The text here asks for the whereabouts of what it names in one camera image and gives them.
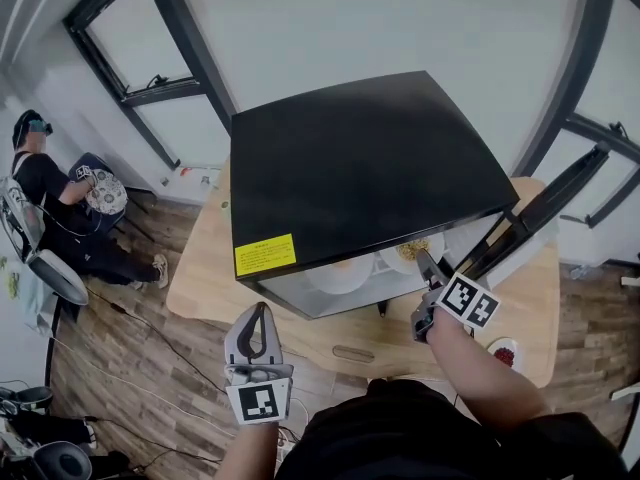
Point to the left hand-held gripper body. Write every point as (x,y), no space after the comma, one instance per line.
(257,403)

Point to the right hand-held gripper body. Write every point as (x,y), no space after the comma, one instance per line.
(467,300)

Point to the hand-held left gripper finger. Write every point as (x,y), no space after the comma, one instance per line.
(263,335)
(242,340)

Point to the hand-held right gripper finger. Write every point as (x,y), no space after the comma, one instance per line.
(431,273)

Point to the pile of oat flakes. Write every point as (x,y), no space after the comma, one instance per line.
(411,250)

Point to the white plate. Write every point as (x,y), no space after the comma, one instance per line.
(395,263)
(340,280)
(500,343)

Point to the pile of red beans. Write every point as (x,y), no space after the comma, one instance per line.
(505,356)

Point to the black mini fridge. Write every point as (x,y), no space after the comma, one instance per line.
(360,168)

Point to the person's left forearm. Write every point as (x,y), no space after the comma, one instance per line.
(247,453)

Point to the person's right forearm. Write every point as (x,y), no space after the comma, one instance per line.
(485,378)

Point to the person's black clothing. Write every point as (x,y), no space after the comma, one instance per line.
(400,433)

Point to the patterned round cushion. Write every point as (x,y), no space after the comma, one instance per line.
(106,193)

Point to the table with white cloth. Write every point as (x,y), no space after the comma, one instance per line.
(25,303)

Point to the black framed window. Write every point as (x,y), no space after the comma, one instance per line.
(575,93)
(185,43)

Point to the blue chair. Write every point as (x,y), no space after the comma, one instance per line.
(80,165)

